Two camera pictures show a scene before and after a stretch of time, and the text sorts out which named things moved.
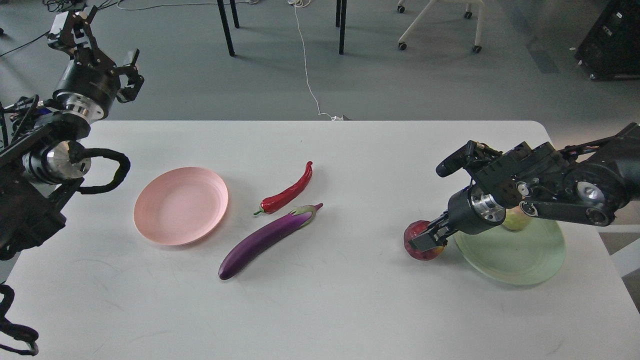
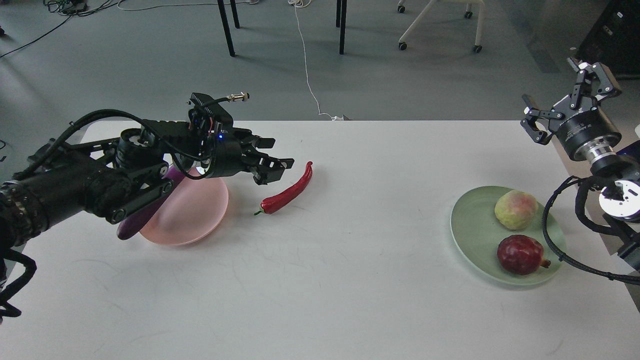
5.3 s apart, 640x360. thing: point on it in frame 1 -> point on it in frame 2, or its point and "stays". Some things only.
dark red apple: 412,229 -> 521,254
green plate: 515,257 stays
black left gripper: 88,85 -> 229,152
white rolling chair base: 477,48 stays
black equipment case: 609,49 stays
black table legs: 341,14 stays
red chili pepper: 278,201 stays
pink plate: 180,205 stays
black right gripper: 470,211 -> 582,128
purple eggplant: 264,236 -> 130,227
